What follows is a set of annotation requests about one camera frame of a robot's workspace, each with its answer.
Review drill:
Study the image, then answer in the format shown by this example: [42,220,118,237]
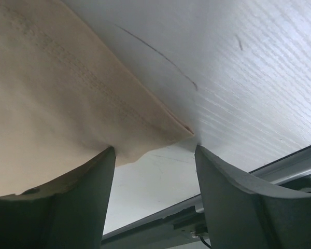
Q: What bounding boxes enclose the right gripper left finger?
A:
[0,148,116,248]

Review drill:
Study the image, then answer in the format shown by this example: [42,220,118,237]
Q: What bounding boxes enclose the aluminium frame rail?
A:
[102,146,311,248]

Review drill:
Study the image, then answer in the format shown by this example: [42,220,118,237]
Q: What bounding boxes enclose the beige t-shirt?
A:
[0,1,193,196]

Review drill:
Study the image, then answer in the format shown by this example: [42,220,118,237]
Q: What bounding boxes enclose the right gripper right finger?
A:
[195,146,311,248]

